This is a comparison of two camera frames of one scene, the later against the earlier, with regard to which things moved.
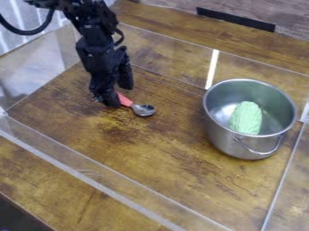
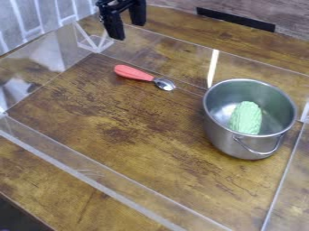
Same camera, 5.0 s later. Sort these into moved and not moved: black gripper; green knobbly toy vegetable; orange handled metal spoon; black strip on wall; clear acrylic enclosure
Moved: black gripper; orange handled metal spoon
Not moved: clear acrylic enclosure; green knobbly toy vegetable; black strip on wall
